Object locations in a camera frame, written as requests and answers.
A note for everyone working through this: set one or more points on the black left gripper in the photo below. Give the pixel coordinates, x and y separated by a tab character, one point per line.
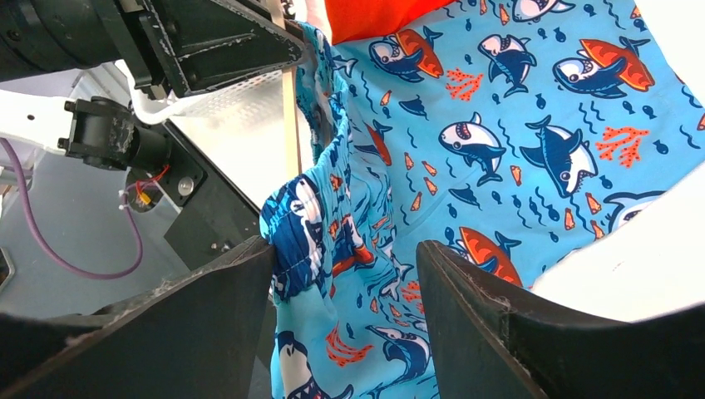
195	47

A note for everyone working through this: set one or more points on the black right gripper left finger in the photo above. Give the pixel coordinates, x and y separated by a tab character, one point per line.
195	336

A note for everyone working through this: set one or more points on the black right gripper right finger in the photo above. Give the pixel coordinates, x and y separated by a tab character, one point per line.
492	339

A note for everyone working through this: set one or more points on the orange mesh shorts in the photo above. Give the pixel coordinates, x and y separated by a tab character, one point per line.
352	20

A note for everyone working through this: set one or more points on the teal shark print shorts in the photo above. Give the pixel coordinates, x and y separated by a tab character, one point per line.
514	132

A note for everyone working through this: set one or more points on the white plastic basket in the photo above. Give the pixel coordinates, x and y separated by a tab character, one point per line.
252	101

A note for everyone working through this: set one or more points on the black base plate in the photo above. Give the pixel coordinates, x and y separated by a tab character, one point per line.
214	214

